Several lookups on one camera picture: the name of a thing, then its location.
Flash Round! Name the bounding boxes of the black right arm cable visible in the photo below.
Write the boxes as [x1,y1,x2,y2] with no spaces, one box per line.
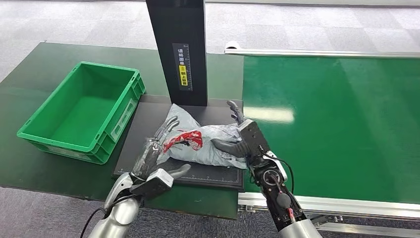
[258,148,295,195]

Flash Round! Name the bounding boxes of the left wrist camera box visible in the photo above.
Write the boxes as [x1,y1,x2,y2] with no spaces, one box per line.
[130,168,174,200]

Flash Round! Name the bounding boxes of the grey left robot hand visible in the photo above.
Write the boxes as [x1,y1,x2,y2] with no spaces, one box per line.
[131,116,192,181]

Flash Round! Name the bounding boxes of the aluminium conveyor side rail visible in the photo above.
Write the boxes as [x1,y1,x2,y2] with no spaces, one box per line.
[224,41,420,59]
[237,192,420,238]

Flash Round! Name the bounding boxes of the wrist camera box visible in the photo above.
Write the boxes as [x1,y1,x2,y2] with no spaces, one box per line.
[239,119,272,159]
[130,168,174,200]

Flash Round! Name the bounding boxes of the green plastic crate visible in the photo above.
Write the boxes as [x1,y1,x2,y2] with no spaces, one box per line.
[16,61,146,165]

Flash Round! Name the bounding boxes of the black scanner column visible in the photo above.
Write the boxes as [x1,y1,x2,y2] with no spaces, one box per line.
[146,0,209,107]

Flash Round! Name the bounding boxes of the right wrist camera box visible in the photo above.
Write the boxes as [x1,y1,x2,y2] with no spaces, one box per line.
[239,119,272,159]

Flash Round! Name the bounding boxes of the black and yellow column label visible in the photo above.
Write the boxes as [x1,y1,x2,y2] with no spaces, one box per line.
[172,43,194,92]

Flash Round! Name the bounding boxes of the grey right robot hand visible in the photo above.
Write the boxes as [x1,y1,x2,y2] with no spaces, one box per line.
[211,100,254,165]

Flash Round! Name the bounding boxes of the white and red plastic package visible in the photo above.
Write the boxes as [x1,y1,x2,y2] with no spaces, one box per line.
[156,103,249,171]

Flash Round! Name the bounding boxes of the black scanner base plate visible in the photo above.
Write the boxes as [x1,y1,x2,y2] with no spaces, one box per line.
[112,95,245,191]

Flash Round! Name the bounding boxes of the green conveyor belt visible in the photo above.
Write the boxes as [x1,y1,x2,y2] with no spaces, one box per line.
[242,56,420,204]

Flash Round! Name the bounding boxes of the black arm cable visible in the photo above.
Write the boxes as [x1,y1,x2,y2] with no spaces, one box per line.
[79,193,137,238]
[258,148,295,195]

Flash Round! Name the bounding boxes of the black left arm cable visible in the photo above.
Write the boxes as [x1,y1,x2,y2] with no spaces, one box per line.
[79,193,137,238]

